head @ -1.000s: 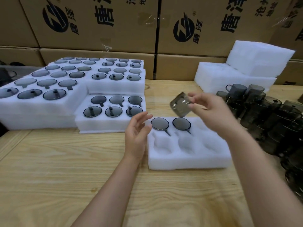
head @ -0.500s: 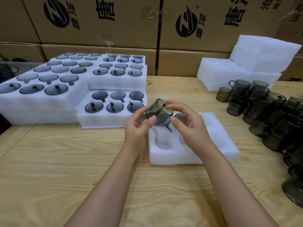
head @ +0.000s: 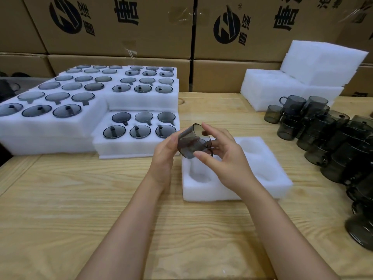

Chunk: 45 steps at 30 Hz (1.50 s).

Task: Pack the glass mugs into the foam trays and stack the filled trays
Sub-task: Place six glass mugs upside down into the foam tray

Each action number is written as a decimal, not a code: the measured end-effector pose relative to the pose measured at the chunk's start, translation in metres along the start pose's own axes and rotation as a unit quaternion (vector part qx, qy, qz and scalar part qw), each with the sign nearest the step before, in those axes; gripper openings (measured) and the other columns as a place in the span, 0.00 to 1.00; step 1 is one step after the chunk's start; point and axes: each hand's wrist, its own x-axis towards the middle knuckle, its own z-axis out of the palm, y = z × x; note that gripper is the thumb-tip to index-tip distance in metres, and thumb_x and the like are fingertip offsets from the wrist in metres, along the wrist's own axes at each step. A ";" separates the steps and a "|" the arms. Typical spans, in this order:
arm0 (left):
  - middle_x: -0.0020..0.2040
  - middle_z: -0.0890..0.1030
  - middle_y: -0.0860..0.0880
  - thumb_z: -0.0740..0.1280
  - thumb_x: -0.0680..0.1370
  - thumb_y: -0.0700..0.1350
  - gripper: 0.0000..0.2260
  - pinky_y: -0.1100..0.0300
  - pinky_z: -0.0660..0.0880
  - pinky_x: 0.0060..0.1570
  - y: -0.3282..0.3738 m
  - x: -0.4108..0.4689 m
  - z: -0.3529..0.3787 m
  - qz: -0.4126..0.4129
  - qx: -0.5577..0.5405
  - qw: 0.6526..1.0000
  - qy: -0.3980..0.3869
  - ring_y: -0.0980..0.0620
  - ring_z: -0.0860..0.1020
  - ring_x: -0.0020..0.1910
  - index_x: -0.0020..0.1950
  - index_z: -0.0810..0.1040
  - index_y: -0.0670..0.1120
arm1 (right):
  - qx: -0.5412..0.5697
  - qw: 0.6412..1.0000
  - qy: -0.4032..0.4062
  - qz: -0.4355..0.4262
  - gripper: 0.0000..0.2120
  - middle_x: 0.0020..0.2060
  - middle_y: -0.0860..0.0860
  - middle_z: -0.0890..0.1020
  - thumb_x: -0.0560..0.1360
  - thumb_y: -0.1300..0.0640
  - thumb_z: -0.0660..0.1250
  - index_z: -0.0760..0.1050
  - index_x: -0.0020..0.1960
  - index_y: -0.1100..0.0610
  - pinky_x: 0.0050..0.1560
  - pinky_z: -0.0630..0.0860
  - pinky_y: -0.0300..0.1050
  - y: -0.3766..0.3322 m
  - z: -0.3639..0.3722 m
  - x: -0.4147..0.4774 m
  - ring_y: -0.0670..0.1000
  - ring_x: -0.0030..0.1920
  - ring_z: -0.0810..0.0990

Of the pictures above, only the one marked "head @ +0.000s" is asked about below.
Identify stainless steel table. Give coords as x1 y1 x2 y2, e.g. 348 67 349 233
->
0 77 58 94

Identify person's right hand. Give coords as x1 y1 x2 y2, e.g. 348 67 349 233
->
193 122 258 199

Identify white grooved foam tray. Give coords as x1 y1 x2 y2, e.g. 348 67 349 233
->
181 136 293 202
103 77 180 111
0 90 110 137
24 74 120 101
92 109 181 159
57 64 129 78
124 65 178 81
0 134 97 156

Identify person's left forearm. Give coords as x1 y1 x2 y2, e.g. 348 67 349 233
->
77 177 169 280

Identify pile of smoky glass mugs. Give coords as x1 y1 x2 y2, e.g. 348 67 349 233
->
263 95 373 251

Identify person's right forearm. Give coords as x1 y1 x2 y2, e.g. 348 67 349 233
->
239 183 340 280

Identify stack of white foam trays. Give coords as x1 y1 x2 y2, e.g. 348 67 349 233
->
240 40 369 112

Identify person's left hand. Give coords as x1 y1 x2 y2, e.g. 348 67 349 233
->
147 132 180 190

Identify dark mugs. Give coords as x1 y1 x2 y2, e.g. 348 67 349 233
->
0 79 21 104

